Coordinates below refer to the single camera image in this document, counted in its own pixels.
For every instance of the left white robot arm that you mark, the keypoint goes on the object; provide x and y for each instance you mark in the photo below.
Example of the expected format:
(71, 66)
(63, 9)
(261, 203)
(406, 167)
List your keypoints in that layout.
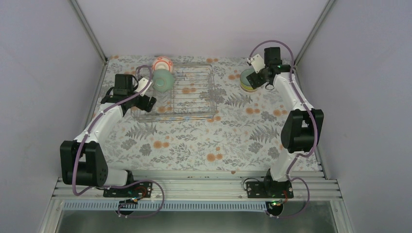
(82, 159)

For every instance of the red patterned white bowl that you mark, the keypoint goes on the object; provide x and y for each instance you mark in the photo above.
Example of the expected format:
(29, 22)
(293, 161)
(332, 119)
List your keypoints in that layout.
(162, 62)

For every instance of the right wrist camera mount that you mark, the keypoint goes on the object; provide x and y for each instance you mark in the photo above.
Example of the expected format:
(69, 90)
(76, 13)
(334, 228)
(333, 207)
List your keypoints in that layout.
(257, 62)

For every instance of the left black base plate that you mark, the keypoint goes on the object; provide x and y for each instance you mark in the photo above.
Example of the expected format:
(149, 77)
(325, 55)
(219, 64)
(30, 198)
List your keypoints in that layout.
(138, 190)

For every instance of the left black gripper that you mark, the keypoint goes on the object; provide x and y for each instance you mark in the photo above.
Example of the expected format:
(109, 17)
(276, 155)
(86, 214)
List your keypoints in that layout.
(147, 108)

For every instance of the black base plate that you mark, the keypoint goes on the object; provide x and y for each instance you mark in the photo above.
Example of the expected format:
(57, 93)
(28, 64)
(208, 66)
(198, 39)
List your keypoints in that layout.
(269, 190)
(138, 190)

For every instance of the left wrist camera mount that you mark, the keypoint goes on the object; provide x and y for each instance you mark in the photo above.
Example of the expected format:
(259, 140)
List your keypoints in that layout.
(143, 85)

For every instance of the aluminium rail frame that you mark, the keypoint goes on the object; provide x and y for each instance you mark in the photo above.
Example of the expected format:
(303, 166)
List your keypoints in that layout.
(222, 185)

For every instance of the yellow green bowl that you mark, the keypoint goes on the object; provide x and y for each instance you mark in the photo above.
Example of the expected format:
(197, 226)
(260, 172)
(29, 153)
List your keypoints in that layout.
(246, 87)

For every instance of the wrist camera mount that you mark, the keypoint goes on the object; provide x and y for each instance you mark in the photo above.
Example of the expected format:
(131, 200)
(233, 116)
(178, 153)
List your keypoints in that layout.
(143, 85)
(257, 62)

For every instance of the floral tablecloth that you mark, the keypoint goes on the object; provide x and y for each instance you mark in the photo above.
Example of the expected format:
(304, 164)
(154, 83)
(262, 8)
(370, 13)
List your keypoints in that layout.
(242, 135)

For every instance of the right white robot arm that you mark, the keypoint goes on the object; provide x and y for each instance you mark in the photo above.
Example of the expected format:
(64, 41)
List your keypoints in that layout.
(301, 131)

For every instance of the grey slotted cable duct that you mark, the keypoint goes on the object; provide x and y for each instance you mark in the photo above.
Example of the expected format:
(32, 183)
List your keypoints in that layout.
(168, 205)

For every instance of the wire dish rack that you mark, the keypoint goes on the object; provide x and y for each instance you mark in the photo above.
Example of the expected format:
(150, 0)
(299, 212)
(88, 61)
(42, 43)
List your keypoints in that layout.
(190, 98)

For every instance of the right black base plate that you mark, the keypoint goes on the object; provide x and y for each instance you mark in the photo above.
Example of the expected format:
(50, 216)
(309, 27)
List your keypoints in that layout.
(269, 190)

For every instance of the pale green bowl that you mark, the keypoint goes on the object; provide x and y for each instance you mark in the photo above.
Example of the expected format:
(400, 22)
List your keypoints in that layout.
(163, 80)
(244, 75)

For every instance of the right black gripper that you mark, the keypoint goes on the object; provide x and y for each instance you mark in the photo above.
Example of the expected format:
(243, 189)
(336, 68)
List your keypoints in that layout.
(254, 82)

